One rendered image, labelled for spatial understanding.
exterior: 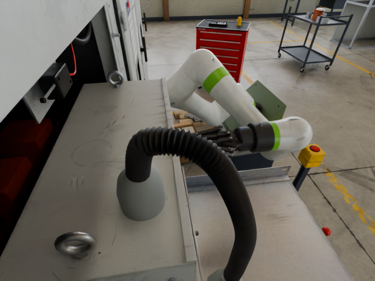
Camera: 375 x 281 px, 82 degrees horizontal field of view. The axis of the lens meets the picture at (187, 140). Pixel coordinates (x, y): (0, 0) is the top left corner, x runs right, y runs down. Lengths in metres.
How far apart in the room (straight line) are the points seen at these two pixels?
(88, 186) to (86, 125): 0.17
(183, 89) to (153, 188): 0.67
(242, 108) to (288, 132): 0.21
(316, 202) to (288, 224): 1.30
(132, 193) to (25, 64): 0.16
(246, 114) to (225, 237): 0.47
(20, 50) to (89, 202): 0.21
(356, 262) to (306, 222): 1.13
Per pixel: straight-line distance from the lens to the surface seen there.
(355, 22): 7.46
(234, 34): 3.24
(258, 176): 1.09
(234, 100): 0.83
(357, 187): 2.63
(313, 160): 1.29
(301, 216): 1.04
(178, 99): 0.91
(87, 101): 0.57
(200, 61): 0.88
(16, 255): 0.34
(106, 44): 0.67
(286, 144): 0.70
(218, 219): 0.93
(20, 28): 0.23
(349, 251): 2.15
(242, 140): 0.64
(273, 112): 1.33
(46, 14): 0.28
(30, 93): 0.29
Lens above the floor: 1.65
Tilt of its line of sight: 40 degrees down
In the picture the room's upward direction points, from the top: straight up
